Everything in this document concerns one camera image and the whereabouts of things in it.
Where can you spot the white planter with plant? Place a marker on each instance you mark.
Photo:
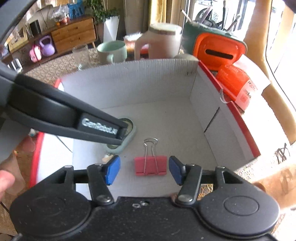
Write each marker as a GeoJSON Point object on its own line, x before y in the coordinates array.
{"type": "Point", "coordinates": [106, 19]}

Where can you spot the left hand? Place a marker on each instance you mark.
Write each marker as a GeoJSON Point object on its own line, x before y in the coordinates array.
{"type": "Point", "coordinates": [6, 181]}

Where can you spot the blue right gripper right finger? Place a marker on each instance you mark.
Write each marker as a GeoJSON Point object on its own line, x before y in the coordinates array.
{"type": "Point", "coordinates": [177, 170]}

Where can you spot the picture frame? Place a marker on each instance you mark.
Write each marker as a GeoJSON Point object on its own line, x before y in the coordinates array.
{"type": "Point", "coordinates": [18, 37]}

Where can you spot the yellow curtain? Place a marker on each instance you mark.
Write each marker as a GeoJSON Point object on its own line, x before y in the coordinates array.
{"type": "Point", "coordinates": [157, 11]}

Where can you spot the purple kettlebell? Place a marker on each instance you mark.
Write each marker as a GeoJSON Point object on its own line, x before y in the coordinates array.
{"type": "Point", "coordinates": [48, 48]}

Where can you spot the plastic bag with fruit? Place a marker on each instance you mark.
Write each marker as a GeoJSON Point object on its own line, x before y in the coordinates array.
{"type": "Point", "coordinates": [61, 15]}

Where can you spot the clear drinking glass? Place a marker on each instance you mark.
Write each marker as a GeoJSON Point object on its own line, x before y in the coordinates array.
{"type": "Point", "coordinates": [81, 56]}

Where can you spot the wooden sideboard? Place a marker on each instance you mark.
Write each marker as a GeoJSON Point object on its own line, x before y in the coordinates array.
{"type": "Point", "coordinates": [64, 38]}

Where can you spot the red binder clip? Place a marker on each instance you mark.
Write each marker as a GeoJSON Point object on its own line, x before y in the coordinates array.
{"type": "Point", "coordinates": [150, 164]}

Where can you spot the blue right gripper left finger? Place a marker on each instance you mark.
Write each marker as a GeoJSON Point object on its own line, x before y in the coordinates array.
{"type": "Point", "coordinates": [111, 169]}

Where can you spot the orange packet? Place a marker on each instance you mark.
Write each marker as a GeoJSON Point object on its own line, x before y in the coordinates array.
{"type": "Point", "coordinates": [237, 85]}

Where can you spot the black speaker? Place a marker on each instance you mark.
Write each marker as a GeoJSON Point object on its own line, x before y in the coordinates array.
{"type": "Point", "coordinates": [35, 28]}

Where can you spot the green ceramic mug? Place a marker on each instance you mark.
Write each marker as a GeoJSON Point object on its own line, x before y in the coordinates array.
{"type": "Point", "coordinates": [112, 52]}

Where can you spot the red white cardboard box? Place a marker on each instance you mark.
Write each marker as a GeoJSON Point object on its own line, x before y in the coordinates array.
{"type": "Point", "coordinates": [177, 101]}

